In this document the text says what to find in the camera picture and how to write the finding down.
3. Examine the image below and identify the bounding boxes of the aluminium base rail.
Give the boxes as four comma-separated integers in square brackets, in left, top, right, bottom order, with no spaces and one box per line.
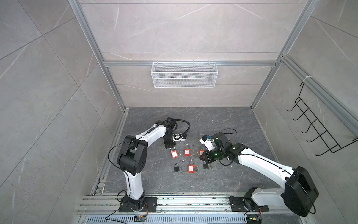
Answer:
[75,192,310,224]

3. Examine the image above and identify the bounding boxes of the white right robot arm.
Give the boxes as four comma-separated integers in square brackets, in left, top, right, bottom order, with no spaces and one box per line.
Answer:
[200,132,319,217]

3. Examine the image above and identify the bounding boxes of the white wire mesh basket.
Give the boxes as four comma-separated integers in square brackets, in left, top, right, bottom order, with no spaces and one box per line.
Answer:
[151,62,219,88]

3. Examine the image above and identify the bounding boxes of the small black padlock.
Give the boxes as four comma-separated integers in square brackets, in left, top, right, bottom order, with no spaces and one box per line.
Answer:
[174,163,180,172]

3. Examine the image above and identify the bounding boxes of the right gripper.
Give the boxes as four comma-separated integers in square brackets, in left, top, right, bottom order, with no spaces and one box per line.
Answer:
[198,147,225,163]

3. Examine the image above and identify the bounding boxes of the red long-shackle padlock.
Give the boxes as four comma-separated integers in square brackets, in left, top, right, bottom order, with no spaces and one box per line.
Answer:
[187,159,195,173]
[170,147,178,158]

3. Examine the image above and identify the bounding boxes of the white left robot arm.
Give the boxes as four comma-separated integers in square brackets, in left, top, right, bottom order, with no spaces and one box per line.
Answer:
[112,117,191,212]

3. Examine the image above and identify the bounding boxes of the red padlock with key ring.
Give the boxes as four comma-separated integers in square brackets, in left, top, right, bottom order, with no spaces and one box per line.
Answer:
[184,144,191,157]

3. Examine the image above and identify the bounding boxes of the black wire hook rack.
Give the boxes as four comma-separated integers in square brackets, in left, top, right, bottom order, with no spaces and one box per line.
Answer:
[286,82,358,157]

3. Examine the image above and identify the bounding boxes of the black padlock near key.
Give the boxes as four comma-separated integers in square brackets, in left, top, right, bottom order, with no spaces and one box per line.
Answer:
[203,162,209,169]

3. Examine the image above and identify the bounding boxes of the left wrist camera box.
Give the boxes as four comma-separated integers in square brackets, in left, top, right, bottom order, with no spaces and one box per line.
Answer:
[172,133,187,142]

